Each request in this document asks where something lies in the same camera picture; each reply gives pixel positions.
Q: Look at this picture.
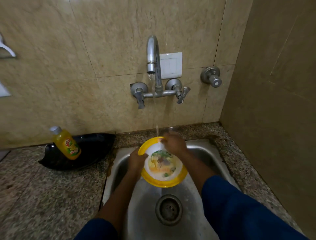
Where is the person's right hand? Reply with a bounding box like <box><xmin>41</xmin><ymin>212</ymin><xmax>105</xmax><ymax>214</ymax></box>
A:
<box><xmin>160</xmin><ymin>131</ymin><xmax>191</xmax><ymax>158</ymax></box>

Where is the person's left hand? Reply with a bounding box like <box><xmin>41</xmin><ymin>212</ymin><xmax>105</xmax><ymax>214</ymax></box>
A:
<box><xmin>127</xmin><ymin>148</ymin><xmax>149</xmax><ymax>175</ymax></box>

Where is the yellow rimmed plate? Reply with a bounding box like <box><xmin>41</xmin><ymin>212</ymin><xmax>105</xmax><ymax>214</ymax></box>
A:
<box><xmin>138</xmin><ymin>136</ymin><xmax>188</xmax><ymax>188</ymax></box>

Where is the person's left forearm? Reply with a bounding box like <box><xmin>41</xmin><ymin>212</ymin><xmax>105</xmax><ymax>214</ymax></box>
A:
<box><xmin>74</xmin><ymin>170</ymin><xmax>144</xmax><ymax>240</ymax></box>

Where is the yellow dish soap bottle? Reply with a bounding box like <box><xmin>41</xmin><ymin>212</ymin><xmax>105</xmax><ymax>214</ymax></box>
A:
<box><xmin>49</xmin><ymin>126</ymin><xmax>82</xmax><ymax>161</ymax></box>

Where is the black leaf-shaped tray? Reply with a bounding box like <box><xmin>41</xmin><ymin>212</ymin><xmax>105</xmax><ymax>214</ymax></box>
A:
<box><xmin>38</xmin><ymin>133</ymin><xmax>116</xmax><ymax>171</ymax></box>

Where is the stainless steel sink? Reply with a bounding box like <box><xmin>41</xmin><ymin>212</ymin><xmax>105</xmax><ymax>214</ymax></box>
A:
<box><xmin>100</xmin><ymin>139</ymin><xmax>241</xmax><ymax>240</ymax></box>

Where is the steel sink drain strainer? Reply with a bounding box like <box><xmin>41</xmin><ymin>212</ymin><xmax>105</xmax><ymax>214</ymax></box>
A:
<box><xmin>155</xmin><ymin>194</ymin><xmax>183</xmax><ymax>227</ymax></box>

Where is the white power socket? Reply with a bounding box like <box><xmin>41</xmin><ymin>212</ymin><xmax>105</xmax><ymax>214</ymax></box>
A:
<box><xmin>0</xmin><ymin>81</ymin><xmax>12</xmax><ymax>98</ymax></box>

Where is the white hanging peeler grater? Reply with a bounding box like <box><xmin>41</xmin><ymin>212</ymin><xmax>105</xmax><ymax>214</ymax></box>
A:
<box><xmin>0</xmin><ymin>33</ymin><xmax>17</xmax><ymax>59</ymax></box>

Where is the steel wall valve knob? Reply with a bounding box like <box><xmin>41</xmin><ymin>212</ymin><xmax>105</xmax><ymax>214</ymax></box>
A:
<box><xmin>200</xmin><ymin>66</ymin><xmax>222</xmax><ymax>88</ymax></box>

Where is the white switch plate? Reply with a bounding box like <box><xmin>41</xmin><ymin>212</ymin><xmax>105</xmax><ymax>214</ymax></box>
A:
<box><xmin>159</xmin><ymin>52</ymin><xmax>183</xmax><ymax>79</ymax></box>

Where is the steel wall faucet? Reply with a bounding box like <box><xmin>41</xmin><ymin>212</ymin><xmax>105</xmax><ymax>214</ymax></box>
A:
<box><xmin>130</xmin><ymin>35</ymin><xmax>191</xmax><ymax>109</ymax></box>

